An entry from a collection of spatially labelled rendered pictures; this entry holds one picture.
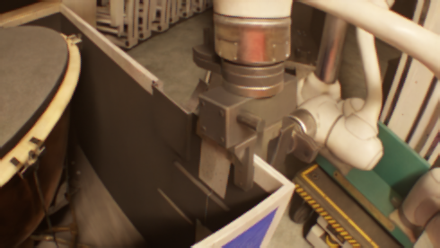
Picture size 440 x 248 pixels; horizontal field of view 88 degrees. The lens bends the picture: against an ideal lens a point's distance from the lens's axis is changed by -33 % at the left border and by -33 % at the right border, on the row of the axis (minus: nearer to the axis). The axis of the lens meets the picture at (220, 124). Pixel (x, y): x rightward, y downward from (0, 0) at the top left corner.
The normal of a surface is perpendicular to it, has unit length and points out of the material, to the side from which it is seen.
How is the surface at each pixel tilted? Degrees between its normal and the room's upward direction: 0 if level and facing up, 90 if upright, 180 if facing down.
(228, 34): 89
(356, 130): 41
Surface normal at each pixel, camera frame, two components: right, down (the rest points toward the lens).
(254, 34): -0.08, 0.51
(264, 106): 0.67, 0.37
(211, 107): -0.74, 0.36
